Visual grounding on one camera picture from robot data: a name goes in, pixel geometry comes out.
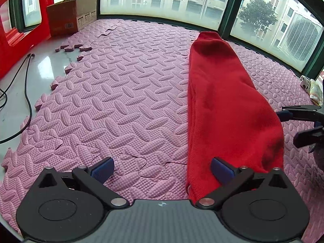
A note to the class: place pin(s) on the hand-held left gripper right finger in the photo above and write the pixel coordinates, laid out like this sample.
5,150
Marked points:
222,171

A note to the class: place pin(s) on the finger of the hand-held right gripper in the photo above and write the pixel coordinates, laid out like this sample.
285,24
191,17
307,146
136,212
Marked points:
284,115
307,138

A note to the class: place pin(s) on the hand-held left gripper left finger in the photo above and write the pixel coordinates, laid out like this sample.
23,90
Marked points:
102,170

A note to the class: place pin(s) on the red sweater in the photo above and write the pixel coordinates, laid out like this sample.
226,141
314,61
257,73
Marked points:
222,101

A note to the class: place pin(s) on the white spotted cloth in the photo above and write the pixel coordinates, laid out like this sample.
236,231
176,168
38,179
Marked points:
305,83

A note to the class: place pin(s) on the white box with cartoon print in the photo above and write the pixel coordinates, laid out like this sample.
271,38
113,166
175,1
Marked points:
321,77

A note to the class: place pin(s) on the pink foam floor mat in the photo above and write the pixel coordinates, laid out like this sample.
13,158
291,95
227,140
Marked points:
121,101

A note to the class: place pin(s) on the white louvered air conditioner unit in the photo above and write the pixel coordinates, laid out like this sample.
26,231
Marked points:
298,38

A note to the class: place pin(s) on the green tree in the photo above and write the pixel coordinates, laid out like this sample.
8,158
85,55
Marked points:
258,15

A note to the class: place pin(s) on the loose pink foam mat piece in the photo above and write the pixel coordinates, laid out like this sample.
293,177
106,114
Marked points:
76,48

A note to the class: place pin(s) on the red plastic stool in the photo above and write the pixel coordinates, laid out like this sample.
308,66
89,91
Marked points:
22,40

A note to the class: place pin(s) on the brown cardboard box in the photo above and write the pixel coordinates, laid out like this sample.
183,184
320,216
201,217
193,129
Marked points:
63,17

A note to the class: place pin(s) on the dark green window frame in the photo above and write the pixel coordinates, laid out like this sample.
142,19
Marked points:
229,10

